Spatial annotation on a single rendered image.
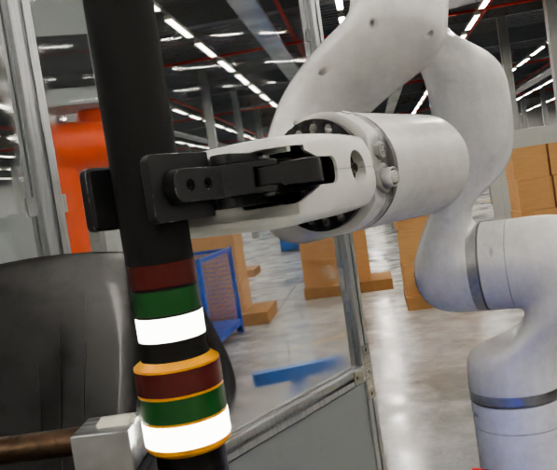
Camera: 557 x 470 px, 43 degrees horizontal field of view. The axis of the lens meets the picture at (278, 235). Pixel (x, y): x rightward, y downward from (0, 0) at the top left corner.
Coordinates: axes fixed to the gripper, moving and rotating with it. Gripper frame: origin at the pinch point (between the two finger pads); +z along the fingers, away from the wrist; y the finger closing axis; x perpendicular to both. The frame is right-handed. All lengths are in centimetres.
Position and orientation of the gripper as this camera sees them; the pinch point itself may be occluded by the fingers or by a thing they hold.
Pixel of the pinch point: (146, 192)
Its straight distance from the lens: 35.5
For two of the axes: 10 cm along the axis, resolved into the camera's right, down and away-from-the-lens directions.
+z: -6.0, 1.2, -7.9
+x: -1.4, -9.9, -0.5
